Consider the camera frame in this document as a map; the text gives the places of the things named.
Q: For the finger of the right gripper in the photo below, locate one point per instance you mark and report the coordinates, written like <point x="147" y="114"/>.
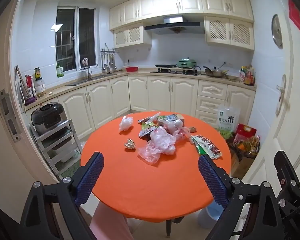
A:
<point x="285" y="171"/>

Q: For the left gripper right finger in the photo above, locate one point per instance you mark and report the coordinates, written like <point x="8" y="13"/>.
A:
<point x="249" y="211"/>

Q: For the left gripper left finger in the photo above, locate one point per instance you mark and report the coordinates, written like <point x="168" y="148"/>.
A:
<point x="38" y="220"/>

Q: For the rice noodle package red text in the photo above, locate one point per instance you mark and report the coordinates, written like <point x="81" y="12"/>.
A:
<point x="204" y="146"/>

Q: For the white paper ball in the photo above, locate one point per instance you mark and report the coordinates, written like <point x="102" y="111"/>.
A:
<point x="130" y="144"/>

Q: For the clear plastic bag red print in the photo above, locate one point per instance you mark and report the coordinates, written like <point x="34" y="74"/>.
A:
<point x="162" y="143"/>

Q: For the white plastic bag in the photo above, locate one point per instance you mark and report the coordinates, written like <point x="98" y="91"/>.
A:
<point x="126" y="123"/>

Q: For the milk carton box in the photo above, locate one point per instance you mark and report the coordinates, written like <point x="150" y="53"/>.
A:
<point x="167" y="119"/>

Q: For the white red snack wrapper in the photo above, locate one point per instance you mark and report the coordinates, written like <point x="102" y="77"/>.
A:
<point x="146" y="132"/>

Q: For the green snack wrapper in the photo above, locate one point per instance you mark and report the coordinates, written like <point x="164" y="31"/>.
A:
<point x="148" y="125"/>

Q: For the clear bubble wrap piece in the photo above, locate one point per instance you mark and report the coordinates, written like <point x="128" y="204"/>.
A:
<point x="153" y="118"/>

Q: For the blue trash bin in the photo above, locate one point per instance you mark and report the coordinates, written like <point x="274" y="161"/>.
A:
<point x="208" y="217"/>

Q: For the lower kitchen cabinets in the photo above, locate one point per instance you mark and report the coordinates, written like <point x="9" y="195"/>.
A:
<point x="92" y="104"/>

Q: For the kitchen cabinets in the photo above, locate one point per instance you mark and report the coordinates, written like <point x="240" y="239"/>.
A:
<point x="228" y="22"/>
<point x="92" y="104"/>

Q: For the upper kitchen cabinets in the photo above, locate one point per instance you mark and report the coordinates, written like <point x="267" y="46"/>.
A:
<point x="228" y="22"/>

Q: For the cardboard box with groceries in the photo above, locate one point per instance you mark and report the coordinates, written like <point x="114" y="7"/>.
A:
<point x="244" y="151"/>

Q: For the metal shelf rack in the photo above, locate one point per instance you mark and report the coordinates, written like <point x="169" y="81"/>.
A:
<point x="60" y="147"/>

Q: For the orange round tablecloth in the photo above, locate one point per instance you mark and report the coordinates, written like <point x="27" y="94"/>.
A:
<point x="171" y="188"/>

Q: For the rice bag white green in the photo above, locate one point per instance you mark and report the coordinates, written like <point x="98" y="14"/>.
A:
<point x="228" y="118"/>

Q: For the black rice cooker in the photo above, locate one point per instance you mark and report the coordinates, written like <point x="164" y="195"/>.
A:
<point x="48" y="117"/>

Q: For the brown paper ball far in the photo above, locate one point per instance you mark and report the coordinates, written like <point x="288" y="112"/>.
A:
<point x="192" y="129"/>

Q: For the condiment bottles group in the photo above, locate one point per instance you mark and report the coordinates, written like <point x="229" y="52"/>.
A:
<point x="247" y="75"/>

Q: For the white door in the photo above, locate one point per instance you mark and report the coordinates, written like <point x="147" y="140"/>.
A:
<point x="284" y="134"/>

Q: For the clear jar yellow lid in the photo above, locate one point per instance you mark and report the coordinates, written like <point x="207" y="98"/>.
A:
<point x="39" y="83"/>

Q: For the wok pan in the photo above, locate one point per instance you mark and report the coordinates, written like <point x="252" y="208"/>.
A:
<point x="216" y="71"/>

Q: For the green bottle on sill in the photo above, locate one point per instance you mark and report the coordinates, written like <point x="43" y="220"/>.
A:
<point x="60" y="72"/>

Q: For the faucet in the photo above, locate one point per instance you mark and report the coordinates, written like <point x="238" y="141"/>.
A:
<point x="86" y="66"/>

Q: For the green electric pot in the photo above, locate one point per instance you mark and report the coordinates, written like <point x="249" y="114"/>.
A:
<point x="186" y="63"/>

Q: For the hanging utensil rack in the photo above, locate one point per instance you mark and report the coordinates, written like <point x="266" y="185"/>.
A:
<point x="108" y="60"/>

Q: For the red basin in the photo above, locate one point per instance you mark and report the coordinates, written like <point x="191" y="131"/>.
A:
<point x="131" y="69"/>

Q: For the red door decoration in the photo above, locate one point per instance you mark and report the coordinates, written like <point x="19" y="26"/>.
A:
<point x="294" y="13"/>

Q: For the gas stove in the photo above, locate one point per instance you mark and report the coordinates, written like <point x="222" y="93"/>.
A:
<point x="174" y="69"/>

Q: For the window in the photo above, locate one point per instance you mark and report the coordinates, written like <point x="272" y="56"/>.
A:
<point x="75" y="37"/>

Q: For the range hood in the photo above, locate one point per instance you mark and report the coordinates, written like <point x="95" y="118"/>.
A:
<point x="176" y="25"/>

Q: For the door handle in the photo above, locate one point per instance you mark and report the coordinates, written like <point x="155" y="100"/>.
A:
<point x="281" y="88"/>

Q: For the round wall clock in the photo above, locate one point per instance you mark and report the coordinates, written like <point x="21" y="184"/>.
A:
<point x="276" y="31"/>

